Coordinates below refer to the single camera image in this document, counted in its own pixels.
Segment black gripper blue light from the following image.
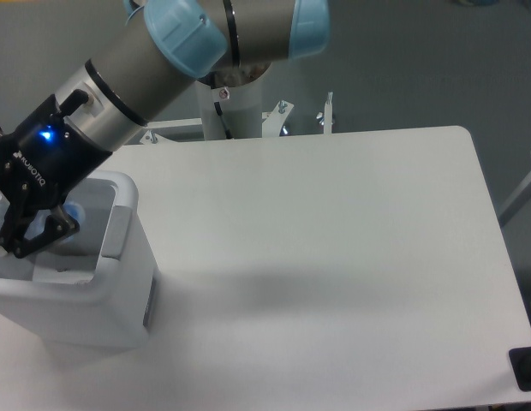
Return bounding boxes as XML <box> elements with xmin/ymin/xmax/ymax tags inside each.
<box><xmin>0</xmin><ymin>89</ymin><xmax>111</xmax><ymax>259</ymax></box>

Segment clear plastic water bottle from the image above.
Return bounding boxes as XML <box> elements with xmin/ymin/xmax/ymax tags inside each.
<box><xmin>0</xmin><ymin>192</ymin><xmax>87</xmax><ymax>258</ymax></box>

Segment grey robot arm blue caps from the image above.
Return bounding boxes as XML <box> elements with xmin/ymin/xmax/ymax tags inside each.
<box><xmin>0</xmin><ymin>1</ymin><xmax>331</xmax><ymax>259</ymax></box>

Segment white plastic trash can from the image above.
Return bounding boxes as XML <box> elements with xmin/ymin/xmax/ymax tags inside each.
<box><xmin>0</xmin><ymin>171</ymin><xmax>158</xmax><ymax>348</ymax></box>

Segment black clamp at table corner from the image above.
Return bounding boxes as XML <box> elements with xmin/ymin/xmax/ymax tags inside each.
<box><xmin>509</xmin><ymin>347</ymin><xmax>531</xmax><ymax>392</ymax></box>

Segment white left base bracket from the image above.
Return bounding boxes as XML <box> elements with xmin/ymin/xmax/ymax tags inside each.
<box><xmin>137</xmin><ymin>118</ymin><xmax>204</xmax><ymax>145</ymax></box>

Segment white base bracket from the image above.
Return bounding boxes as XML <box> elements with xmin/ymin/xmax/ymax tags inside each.
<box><xmin>262</xmin><ymin>100</ymin><xmax>295</xmax><ymax>138</ymax></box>
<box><xmin>137</xmin><ymin>118</ymin><xmax>204</xmax><ymax>145</ymax></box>

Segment black cable on pedestal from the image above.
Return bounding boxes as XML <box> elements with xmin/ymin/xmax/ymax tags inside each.
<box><xmin>208</xmin><ymin>72</ymin><xmax>233</xmax><ymax>140</ymax></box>

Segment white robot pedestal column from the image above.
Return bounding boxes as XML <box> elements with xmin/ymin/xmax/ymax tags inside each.
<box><xmin>195</xmin><ymin>63</ymin><xmax>271</xmax><ymax>140</ymax></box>

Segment white right base bracket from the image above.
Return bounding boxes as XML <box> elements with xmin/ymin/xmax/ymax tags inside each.
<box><xmin>262</xmin><ymin>100</ymin><xmax>295</xmax><ymax>138</ymax></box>

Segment white bracket with blue bolt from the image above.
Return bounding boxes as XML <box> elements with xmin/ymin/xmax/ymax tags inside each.
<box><xmin>315</xmin><ymin>91</ymin><xmax>335</xmax><ymax>134</ymax></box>

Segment white frame at right edge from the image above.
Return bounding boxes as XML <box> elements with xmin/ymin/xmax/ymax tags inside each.
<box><xmin>498</xmin><ymin>170</ymin><xmax>531</xmax><ymax>227</ymax></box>

